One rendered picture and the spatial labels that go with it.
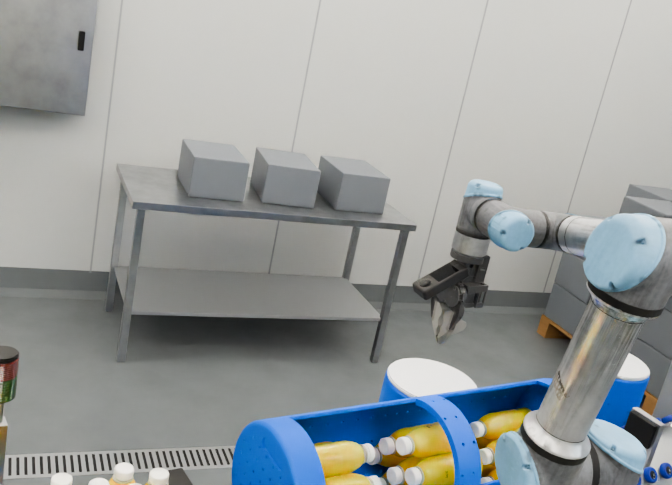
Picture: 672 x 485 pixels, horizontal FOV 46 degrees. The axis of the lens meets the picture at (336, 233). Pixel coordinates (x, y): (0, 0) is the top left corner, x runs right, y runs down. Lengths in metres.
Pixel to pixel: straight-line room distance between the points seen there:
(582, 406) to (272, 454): 0.63
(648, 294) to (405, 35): 4.13
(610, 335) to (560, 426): 0.18
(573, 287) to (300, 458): 4.32
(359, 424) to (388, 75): 3.56
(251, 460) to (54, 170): 3.37
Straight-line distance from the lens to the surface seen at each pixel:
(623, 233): 1.20
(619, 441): 1.48
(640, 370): 2.98
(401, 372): 2.39
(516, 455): 1.38
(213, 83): 4.84
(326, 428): 1.86
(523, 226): 1.52
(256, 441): 1.66
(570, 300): 5.75
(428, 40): 5.29
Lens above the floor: 2.07
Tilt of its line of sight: 17 degrees down
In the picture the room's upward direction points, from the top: 12 degrees clockwise
